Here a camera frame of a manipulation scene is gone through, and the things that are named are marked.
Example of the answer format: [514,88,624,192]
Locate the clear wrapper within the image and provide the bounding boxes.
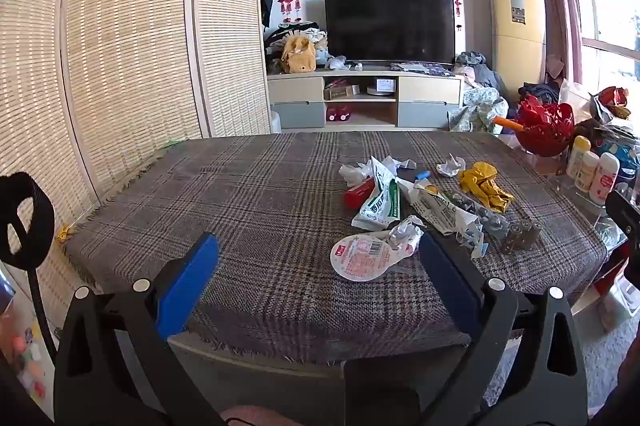
[436,153,467,177]

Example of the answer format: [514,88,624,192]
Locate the black strap with cord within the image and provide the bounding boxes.
[0,173,58,357]

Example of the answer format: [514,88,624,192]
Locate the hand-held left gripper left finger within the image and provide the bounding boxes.
[52,231,223,426]

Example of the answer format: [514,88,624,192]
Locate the blue printed packet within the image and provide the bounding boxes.
[595,139,637,168]

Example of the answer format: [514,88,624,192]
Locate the clear plastic storage box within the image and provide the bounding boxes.
[595,276,640,333]

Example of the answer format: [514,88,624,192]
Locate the clear glass side table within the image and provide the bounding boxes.
[520,146,626,227]

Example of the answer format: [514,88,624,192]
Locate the colourful toy pieces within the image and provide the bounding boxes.
[0,301,53,412]

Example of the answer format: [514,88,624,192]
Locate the clear silver blister pack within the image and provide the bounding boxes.
[450,190,545,254]

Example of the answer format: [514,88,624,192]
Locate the bamboo folding screen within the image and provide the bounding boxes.
[0,0,273,267]

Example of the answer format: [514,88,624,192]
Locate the cream grey tv cabinet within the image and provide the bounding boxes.
[266,65,466,132]

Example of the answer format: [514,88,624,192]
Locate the red small packet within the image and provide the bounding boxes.
[343,176,378,209]

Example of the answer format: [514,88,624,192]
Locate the pile of dark white clothes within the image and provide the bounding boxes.
[265,21,332,73]

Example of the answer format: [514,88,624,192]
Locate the torn white printed packet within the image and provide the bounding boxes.
[400,179,490,258]

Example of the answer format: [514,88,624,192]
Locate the pile of blue grey clothes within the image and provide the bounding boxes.
[447,51,511,134]

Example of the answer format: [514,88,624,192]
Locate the red plastic basket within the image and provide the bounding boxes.
[515,99,575,157]

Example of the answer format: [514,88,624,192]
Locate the round white pink-label lid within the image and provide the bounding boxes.
[331,230,401,281]

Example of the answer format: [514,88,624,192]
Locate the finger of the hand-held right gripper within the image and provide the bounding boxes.
[604,189,640,267]

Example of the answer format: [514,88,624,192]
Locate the white green sachet packet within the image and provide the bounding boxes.
[351,156,405,231]

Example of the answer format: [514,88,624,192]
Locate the cream yellow bottle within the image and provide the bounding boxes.
[566,135,591,179]

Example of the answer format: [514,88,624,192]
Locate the cream standing air conditioner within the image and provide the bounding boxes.
[487,0,547,94]

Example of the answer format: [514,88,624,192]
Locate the red gold foil bag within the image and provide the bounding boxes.
[592,86,632,119]

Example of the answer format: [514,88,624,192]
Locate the white tissue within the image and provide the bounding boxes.
[387,215,426,257]

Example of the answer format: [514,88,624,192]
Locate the black television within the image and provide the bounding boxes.
[324,0,457,66]

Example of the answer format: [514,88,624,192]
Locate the yellow wrapper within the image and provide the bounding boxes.
[458,161,516,213]

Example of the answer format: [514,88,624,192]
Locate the white yellow-label bottle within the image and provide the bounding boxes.
[575,151,600,193]

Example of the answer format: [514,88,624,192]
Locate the grey plaid tablecloth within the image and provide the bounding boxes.
[65,130,623,364]

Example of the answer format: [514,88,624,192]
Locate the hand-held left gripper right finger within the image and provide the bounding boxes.
[415,231,588,426]

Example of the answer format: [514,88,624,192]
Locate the clear plastic film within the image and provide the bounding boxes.
[339,161,373,185]

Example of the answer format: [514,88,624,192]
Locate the white pink-label bottle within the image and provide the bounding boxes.
[589,152,621,205]

